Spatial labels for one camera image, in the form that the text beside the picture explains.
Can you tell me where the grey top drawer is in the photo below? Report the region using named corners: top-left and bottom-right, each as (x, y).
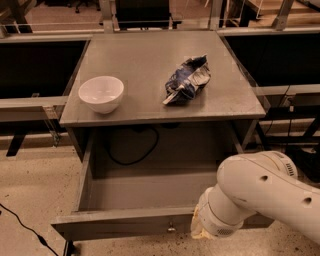
top-left (50, 123), bottom-right (287, 242)

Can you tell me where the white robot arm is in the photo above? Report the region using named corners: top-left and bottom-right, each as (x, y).
top-left (191, 151), bottom-right (320, 244)

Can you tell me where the brass drawer knob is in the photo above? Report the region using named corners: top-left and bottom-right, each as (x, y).
top-left (167, 222), bottom-right (176, 233)

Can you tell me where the black floor stand foot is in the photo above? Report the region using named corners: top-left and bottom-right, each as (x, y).
top-left (63, 241), bottom-right (75, 256)

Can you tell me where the crumpled blue chip bag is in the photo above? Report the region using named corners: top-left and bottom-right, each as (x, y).
top-left (163, 55), bottom-right (211, 105)

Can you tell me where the white ceramic bowl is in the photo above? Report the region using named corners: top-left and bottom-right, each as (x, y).
top-left (78, 76), bottom-right (124, 114)

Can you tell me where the black cable inside drawer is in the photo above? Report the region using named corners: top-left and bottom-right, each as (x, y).
top-left (102, 125), bottom-right (160, 167)

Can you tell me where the black cable on floor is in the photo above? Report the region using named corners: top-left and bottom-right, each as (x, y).
top-left (0, 203), bottom-right (60, 256)

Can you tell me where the right metal rail frame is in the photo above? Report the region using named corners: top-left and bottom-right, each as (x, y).
top-left (252, 84), bottom-right (320, 96)

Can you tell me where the metal rail frame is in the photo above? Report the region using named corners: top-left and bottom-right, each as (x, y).
top-left (252, 84), bottom-right (320, 96)
top-left (0, 96), bottom-right (68, 122)

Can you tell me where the left metal rail frame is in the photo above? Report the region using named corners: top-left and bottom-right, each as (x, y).
top-left (0, 96), bottom-right (68, 122)

